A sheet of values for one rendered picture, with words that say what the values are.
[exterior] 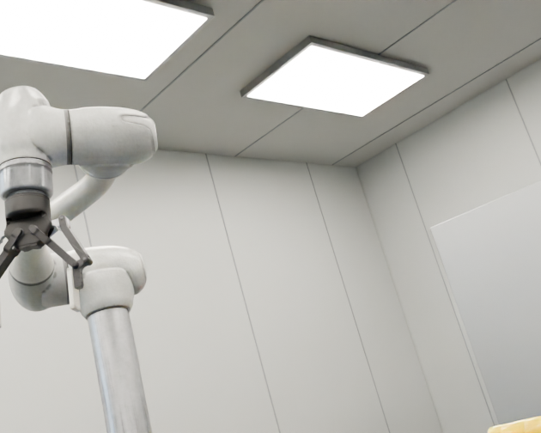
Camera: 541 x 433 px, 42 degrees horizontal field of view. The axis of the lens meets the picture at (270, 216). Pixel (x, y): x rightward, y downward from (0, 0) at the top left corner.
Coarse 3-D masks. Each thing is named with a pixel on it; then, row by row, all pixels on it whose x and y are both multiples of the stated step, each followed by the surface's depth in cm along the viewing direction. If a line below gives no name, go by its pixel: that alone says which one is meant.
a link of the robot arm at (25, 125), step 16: (0, 96) 124; (16, 96) 123; (32, 96) 124; (0, 112) 122; (16, 112) 122; (32, 112) 122; (48, 112) 124; (64, 112) 125; (0, 128) 121; (16, 128) 120; (32, 128) 121; (48, 128) 122; (64, 128) 123; (0, 144) 120; (16, 144) 120; (32, 144) 121; (48, 144) 122; (64, 144) 123; (0, 160) 121; (48, 160) 123; (64, 160) 125
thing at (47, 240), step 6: (30, 228) 118; (36, 228) 118; (36, 234) 117; (42, 234) 117; (42, 240) 117; (48, 240) 117; (48, 246) 117; (54, 246) 117; (60, 252) 116; (66, 252) 118; (66, 258) 116; (72, 258) 116; (72, 264) 115; (78, 264) 116
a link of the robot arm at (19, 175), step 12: (0, 168) 120; (12, 168) 119; (24, 168) 119; (36, 168) 120; (48, 168) 122; (0, 180) 120; (12, 180) 118; (24, 180) 118; (36, 180) 119; (48, 180) 121; (0, 192) 119; (12, 192) 119; (48, 192) 122
